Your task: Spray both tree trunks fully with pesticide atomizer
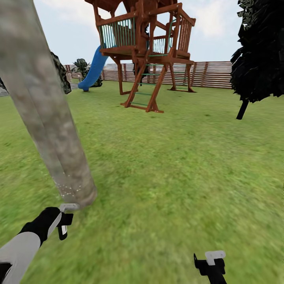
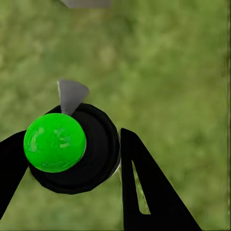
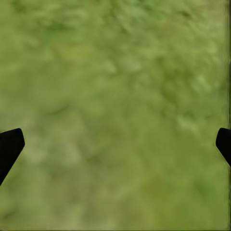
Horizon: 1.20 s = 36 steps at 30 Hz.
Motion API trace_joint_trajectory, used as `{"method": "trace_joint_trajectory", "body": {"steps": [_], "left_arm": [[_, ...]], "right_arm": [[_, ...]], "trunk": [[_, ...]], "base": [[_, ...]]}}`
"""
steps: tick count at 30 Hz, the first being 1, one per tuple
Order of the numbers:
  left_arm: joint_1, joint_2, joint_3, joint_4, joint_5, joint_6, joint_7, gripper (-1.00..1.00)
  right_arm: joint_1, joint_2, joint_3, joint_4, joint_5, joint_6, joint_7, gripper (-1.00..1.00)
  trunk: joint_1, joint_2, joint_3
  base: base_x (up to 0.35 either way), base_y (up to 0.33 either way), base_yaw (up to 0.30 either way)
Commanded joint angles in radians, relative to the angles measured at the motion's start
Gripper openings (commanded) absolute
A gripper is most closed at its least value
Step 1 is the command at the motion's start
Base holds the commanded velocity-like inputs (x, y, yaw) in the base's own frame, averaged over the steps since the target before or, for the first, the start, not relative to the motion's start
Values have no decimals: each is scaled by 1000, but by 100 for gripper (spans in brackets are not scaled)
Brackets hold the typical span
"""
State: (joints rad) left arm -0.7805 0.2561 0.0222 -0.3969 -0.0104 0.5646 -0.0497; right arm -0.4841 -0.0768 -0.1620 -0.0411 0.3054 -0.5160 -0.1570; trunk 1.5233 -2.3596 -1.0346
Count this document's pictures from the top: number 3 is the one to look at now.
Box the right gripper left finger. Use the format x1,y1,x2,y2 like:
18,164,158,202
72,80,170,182
0,128,25,185

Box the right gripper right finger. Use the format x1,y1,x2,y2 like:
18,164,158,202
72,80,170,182
216,128,231,167

